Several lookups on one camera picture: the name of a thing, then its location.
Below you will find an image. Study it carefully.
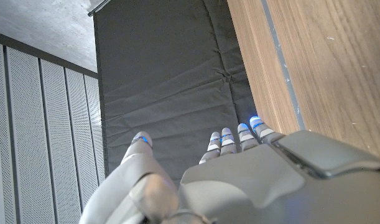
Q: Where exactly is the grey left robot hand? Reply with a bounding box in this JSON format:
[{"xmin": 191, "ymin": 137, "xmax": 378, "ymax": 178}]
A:
[{"xmin": 79, "ymin": 116, "xmax": 380, "ymax": 224}]

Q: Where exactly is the black backdrop curtain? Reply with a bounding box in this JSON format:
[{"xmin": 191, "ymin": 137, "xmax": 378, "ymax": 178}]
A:
[{"xmin": 93, "ymin": 0, "xmax": 259, "ymax": 184}]

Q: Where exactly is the backdrop stand pole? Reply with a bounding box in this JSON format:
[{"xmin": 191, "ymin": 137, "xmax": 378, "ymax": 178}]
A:
[{"xmin": 87, "ymin": 0, "xmax": 111, "ymax": 17}]

